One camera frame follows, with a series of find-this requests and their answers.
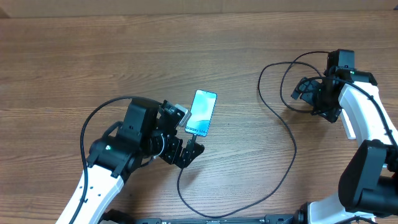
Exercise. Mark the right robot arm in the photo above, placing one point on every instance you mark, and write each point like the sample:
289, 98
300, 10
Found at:
368, 186

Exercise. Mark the white power strip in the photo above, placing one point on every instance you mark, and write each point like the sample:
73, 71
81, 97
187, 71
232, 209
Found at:
347, 125

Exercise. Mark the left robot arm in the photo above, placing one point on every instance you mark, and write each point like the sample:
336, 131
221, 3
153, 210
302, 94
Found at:
148, 131

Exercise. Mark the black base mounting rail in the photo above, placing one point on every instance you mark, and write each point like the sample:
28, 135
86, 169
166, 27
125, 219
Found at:
267, 219

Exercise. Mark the Samsung Galaxy smartphone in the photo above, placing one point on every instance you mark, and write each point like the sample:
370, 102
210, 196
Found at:
201, 113

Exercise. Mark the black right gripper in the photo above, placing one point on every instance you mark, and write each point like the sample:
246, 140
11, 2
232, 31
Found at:
331, 114

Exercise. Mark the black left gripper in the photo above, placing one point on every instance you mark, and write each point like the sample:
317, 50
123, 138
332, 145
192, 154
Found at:
171, 155

